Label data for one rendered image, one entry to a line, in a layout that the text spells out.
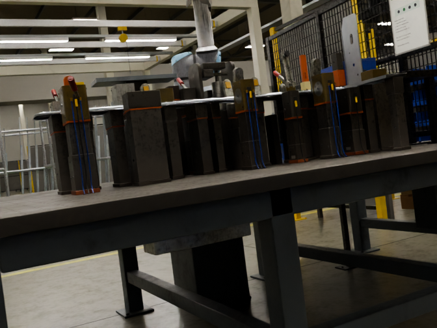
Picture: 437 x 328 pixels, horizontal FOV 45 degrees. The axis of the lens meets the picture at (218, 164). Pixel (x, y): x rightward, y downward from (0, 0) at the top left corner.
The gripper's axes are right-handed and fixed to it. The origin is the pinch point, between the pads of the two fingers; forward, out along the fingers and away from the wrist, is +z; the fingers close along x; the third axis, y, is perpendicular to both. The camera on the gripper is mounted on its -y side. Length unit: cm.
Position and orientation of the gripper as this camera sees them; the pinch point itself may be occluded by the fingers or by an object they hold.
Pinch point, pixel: (200, 10)
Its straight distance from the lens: 231.0
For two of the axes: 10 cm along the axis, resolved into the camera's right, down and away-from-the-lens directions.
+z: 0.2, 9.9, 1.2
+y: -7.7, -0.6, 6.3
